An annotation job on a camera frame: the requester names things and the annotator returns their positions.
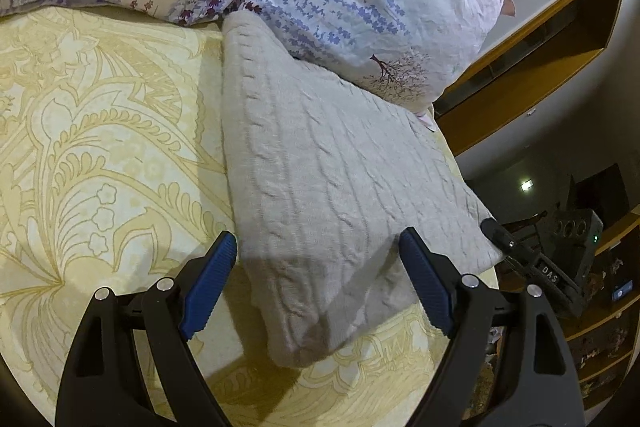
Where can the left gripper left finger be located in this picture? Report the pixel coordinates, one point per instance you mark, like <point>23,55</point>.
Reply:
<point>102,382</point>

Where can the wooden wall shelf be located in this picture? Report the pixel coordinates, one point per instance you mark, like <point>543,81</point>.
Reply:
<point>524,60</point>

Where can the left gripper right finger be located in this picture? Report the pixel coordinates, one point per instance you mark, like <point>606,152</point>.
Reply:
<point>536,382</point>

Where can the grey cable-knit sweater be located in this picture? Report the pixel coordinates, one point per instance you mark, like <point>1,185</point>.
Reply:
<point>323,178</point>

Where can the yellow patterned bed sheet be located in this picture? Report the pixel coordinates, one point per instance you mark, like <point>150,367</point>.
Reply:
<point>113,175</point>

